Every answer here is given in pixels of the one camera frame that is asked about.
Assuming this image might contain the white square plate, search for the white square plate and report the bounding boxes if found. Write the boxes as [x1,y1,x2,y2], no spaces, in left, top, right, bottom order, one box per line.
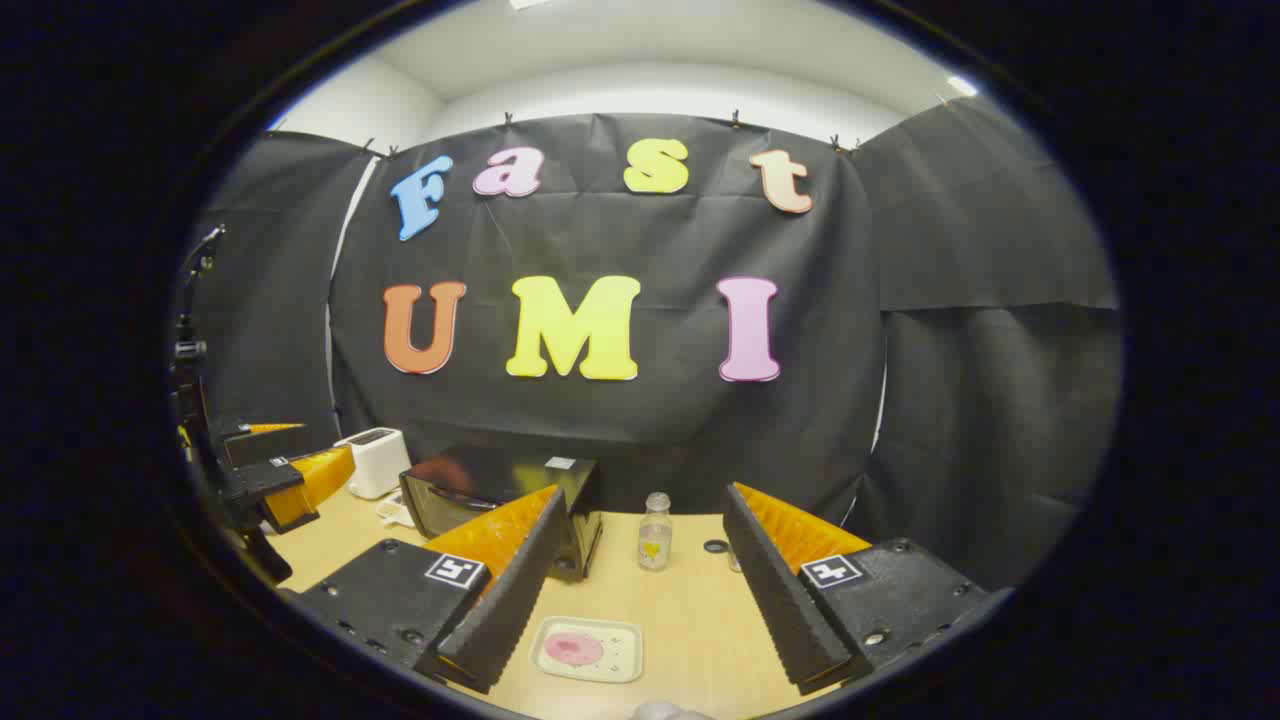
[529,616,644,684]

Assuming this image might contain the black electric oven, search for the black electric oven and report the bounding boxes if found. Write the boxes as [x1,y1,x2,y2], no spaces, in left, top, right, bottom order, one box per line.
[400,455,604,583]

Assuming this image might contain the white toaster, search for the white toaster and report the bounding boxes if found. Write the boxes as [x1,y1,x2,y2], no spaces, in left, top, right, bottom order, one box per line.
[335,428,412,500]

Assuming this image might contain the pink ham slice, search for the pink ham slice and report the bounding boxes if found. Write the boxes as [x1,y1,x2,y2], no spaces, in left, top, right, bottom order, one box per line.
[543,632,605,667]

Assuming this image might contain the black backdrop cloth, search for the black backdrop cloth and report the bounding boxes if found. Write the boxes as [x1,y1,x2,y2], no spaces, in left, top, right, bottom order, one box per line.
[190,95,1123,591]

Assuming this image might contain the clear glass bottle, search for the clear glass bottle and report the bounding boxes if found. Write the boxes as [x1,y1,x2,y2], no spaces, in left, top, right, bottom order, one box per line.
[638,492,673,572]

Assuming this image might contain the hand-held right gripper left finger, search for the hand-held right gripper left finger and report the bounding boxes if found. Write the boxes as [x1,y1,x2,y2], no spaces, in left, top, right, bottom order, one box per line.
[290,485,569,694]

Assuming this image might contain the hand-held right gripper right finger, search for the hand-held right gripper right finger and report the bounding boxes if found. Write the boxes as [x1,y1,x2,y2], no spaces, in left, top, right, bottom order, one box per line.
[722,482,991,696]

